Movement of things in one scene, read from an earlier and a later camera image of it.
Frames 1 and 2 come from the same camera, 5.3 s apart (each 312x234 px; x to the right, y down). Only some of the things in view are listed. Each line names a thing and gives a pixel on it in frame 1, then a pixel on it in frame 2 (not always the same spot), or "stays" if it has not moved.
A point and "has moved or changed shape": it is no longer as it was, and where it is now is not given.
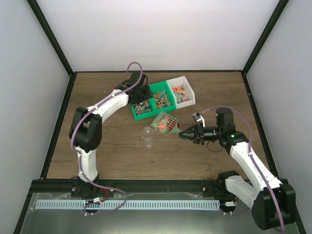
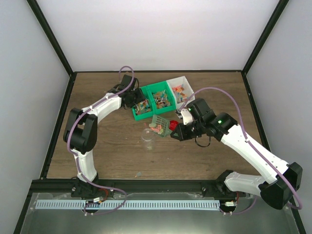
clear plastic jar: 147,134 stays
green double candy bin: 162,100 stays
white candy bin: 183,94 stays
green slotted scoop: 166,124 has moved or changed shape
